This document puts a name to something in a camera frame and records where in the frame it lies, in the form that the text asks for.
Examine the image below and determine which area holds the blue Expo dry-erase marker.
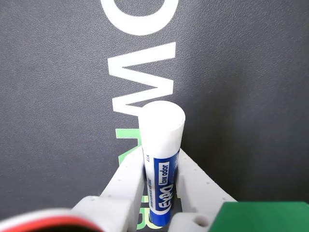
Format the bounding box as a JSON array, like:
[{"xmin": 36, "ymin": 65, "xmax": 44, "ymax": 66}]
[{"xmin": 138, "ymin": 100, "xmax": 186, "ymax": 227}]

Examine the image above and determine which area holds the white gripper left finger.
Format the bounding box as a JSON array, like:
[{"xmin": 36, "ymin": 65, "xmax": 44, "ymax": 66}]
[{"xmin": 71, "ymin": 146, "xmax": 146, "ymax": 232}]

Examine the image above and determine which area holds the red white servo wire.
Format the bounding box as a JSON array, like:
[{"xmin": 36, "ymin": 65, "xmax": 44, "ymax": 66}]
[{"xmin": 0, "ymin": 208, "xmax": 106, "ymax": 232}]

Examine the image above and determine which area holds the dark grey WOWROBO mat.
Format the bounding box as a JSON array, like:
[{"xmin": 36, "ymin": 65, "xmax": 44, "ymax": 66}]
[{"xmin": 0, "ymin": 0, "xmax": 309, "ymax": 232}]

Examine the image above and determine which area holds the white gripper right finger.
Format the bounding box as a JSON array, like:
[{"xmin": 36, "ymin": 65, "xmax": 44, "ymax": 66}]
[{"xmin": 169, "ymin": 148, "xmax": 239, "ymax": 232}]

